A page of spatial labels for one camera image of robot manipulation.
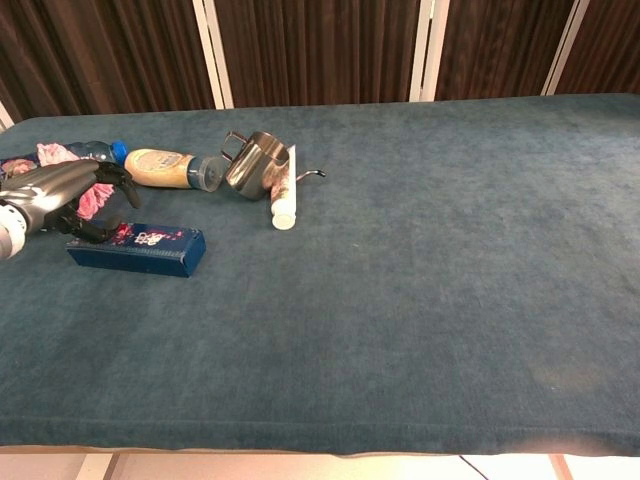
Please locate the steel gooseneck pitcher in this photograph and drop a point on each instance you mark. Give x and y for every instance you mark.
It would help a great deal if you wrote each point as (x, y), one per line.
(250, 170)

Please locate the clear blue-capped water bottle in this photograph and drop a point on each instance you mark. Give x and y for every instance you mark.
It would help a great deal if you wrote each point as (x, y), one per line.
(100, 149)

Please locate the white partition frame post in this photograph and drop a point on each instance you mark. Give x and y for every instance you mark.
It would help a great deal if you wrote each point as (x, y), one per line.
(212, 55)
(565, 50)
(429, 50)
(5, 117)

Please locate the beige sauce bottle grey cap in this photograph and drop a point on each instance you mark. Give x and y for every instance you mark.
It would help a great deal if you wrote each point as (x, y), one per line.
(155, 167)

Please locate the pink artificial rose bouquet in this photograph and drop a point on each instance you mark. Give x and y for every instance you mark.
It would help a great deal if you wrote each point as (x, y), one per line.
(97, 196)

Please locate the brown table leg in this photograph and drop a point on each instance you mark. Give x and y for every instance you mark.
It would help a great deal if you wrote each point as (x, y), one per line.
(111, 467)
(561, 467)

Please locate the brown slatted partition panel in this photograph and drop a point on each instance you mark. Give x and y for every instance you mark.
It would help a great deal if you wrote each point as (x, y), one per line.
(610, 45)
(320, 50)
(500, 45)
(100, 55)

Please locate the blue rectangular box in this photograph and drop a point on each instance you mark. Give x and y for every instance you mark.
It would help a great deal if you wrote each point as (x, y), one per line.
(135, 257)

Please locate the blue velvet tablecloth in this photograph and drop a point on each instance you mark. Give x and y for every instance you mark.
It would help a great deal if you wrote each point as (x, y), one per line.
(400, 275)

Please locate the white floral toothpaste tube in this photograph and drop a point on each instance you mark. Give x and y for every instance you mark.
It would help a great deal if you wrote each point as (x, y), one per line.
(285, 210)

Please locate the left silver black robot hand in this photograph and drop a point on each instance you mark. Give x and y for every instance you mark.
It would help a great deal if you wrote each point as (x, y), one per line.
(45, 192)

